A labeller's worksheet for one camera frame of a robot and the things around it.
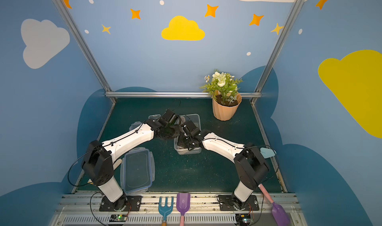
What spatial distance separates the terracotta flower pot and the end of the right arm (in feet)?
1.13

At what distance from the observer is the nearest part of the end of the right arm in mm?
638

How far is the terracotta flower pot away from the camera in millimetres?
979
